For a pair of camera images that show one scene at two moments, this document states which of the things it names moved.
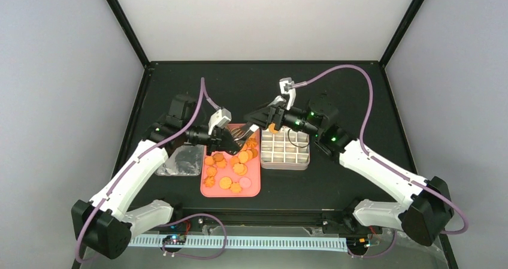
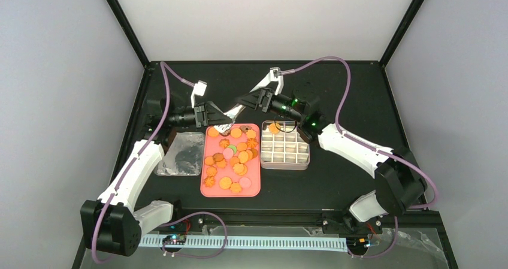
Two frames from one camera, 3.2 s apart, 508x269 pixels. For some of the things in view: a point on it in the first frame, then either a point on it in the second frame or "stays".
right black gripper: (270, 111) → (261, 99)
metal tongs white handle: (240, 133) → (232, 113)
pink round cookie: (245, 183) stays
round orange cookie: (271, 128) stays
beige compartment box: (286, 150) stays
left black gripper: (217, 141) → (202, 117)
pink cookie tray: (224, 174) stays
